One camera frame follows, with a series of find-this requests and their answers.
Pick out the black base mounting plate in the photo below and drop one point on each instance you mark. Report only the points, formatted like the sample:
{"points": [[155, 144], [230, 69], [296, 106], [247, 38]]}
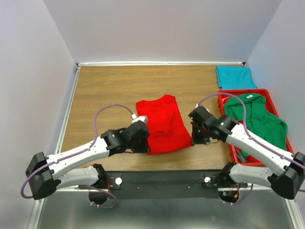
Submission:
{"points": [[165, 184]]}

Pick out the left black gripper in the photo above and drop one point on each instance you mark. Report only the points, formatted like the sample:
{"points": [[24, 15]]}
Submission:
{"points": [[145, 147]]}

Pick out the aluminium rail frame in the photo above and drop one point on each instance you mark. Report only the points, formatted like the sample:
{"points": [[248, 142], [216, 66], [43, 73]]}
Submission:
{"points": [[103, 98]]}

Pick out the red t-shirt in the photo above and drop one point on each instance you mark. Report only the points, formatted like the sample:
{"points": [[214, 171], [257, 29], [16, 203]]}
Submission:
{"points": [[166, 128]]}

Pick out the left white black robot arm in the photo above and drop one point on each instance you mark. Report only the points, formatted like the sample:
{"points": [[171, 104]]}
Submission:
{"points": [[46, 174]]}

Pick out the green t-shirt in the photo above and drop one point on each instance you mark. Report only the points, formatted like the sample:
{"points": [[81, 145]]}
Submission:
{"points": [[263, 123]]}

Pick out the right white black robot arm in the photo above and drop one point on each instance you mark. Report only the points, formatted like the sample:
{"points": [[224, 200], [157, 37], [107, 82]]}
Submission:
{"points": [[282, 171]]}

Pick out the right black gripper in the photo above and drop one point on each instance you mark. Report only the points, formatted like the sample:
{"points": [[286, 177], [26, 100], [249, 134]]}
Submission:
{"points": [[195, 139]]}

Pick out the folded blue t-shirt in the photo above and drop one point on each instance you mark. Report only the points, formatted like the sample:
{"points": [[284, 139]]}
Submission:
{"points": [[234, 77]]}

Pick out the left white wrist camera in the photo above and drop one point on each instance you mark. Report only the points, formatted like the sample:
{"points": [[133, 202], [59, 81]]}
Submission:
{"points": [[142, 118]]}

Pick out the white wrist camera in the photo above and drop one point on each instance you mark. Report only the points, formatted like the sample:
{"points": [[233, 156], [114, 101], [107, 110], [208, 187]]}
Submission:
{"points": [[142, 118], [201, 108]]}

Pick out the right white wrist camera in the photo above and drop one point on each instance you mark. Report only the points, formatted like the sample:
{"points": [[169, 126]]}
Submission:
{"points": [[201, 108]]}

